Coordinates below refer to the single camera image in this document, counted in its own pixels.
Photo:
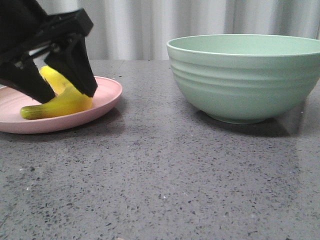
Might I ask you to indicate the white pleated curtain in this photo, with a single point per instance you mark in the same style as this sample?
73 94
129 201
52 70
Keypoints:
140 29

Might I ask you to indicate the yellow banana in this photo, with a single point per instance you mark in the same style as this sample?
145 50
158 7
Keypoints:
68 99

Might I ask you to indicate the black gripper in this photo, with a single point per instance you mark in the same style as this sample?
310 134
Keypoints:
25 26

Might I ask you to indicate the pink plate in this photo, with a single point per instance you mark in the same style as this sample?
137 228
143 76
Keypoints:
11 101

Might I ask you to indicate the green ribbed bowl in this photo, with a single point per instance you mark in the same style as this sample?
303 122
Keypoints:
244 78

